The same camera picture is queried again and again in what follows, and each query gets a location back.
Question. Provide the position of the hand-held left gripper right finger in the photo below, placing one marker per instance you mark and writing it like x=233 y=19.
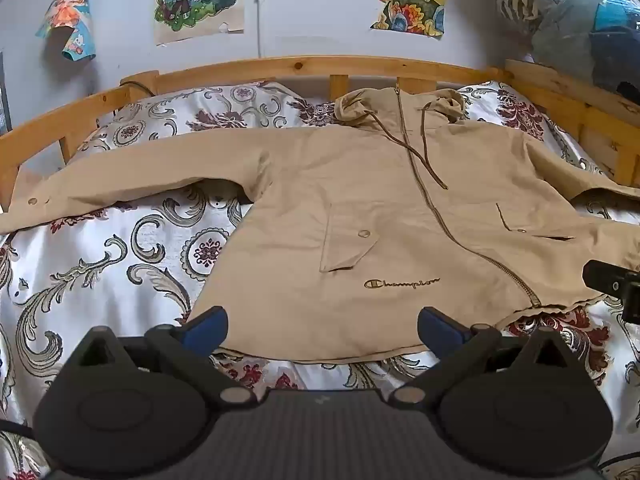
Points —
x=440 y=331

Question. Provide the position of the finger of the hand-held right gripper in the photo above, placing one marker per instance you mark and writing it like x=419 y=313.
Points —
x=602 y=275

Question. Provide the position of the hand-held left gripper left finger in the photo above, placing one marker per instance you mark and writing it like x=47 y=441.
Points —
x=206 y=327

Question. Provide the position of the tan hooded zip jacket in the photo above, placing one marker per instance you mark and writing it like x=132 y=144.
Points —
x=350 y=185

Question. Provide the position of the clear plastic bag of clothes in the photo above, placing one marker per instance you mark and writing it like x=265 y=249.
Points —
x=565 y=20

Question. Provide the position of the white floral bed sheet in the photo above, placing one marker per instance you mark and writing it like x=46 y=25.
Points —
x=100 y=260

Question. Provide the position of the peeling orange cartoon poster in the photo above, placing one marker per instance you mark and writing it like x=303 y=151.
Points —
x=70 y=15

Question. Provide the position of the wooden bed frame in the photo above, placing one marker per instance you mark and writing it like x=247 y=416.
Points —
x=280 y=66

